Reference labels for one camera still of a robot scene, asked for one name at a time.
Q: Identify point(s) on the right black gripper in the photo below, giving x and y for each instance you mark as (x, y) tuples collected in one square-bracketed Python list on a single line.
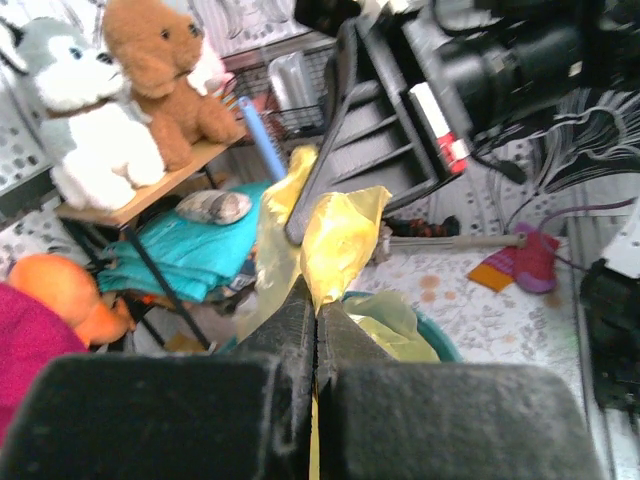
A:
[(412, 133)]

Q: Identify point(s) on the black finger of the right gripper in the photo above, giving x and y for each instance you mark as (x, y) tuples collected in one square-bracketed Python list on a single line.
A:
[(325, 150)]

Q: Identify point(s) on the blue plastic trash bin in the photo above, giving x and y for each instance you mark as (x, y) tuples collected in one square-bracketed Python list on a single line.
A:
[(440, 335)]

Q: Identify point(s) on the orange plush toy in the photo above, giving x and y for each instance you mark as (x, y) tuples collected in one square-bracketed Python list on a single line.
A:
[(67, 289)]

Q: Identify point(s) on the yellow plastic trash bag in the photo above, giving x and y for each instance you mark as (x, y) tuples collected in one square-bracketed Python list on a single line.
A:
[(338, 242)]

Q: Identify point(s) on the black wire basket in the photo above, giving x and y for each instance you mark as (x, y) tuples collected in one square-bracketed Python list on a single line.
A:
[(287, 127)]

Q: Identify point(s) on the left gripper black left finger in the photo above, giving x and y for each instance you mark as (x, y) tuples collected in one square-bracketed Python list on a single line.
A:
[(245, 414)]

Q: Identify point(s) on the silver pouch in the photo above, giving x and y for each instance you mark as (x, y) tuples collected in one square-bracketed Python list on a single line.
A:
[(286, 75)]

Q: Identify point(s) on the teal folded cloth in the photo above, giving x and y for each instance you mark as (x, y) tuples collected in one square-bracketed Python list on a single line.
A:
[(194, 258)]

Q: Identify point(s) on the black butterfly toy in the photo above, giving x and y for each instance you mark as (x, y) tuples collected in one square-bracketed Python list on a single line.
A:
[(419, 227)]

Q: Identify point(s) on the brown plush dog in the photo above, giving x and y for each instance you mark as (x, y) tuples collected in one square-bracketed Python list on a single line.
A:
[(158, 47)]

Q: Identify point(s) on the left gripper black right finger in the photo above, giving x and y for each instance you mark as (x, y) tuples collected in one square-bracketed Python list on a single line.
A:
[(383, 419)]

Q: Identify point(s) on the white plush dog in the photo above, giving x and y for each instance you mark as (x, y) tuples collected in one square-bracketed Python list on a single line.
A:
[(101, 152)]

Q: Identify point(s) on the grey striped plush fish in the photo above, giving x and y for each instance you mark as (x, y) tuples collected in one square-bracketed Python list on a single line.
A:
[(214, 207)]

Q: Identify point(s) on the purple orange sock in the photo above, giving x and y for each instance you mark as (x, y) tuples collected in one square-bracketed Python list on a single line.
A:
[(531, 267)]

